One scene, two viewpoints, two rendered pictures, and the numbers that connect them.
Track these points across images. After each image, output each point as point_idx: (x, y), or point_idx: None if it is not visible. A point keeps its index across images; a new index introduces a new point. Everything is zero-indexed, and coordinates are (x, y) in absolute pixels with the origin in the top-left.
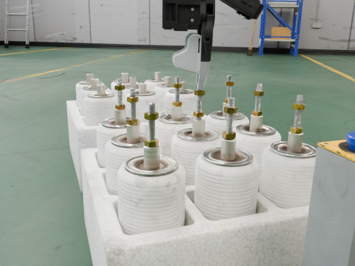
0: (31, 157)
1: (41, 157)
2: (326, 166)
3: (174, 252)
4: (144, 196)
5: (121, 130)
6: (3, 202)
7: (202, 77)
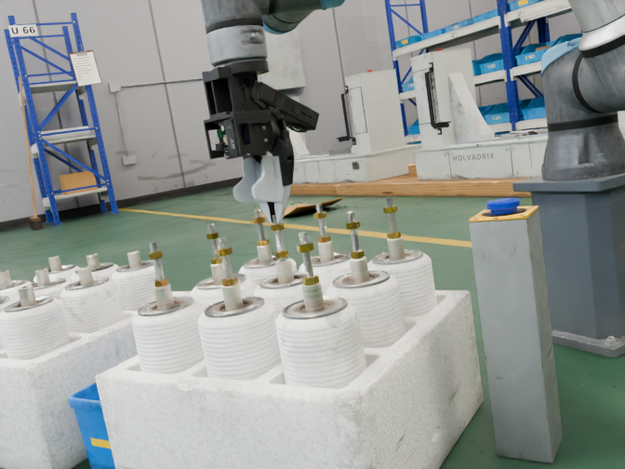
0: None
1: None
2: (485, 236)
3: (391, 385)
4: (341, 336)
5: (186, 310)
6: None
7: (285, 206)
